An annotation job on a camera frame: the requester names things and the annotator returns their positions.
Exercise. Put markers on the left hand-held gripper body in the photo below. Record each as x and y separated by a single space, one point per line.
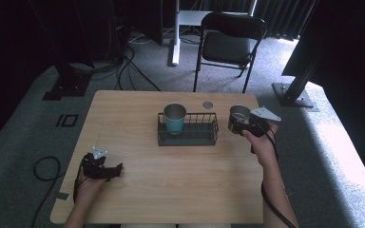
93 166

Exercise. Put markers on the dark curtain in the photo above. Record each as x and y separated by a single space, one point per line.
282 15

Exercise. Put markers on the black floor stand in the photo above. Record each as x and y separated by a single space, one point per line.
68 85

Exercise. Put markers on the teal metal cup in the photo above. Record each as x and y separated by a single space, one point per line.
175 122

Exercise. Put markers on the dark metal cup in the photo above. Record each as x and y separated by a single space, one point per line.
238 117

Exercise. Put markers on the person's right hand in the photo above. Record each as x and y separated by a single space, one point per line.
263 147

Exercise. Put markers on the black folding chair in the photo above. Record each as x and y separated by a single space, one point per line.
226 47

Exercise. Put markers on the black metal stand with base plate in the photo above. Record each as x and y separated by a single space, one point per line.
293 93

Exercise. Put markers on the round grey table grommet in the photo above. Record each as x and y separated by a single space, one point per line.
207 105

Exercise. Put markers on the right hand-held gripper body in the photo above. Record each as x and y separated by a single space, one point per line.
261 125

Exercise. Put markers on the grey tape piece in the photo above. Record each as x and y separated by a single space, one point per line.
63 196

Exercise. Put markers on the person's left hand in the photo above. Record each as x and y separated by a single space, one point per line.
88 190

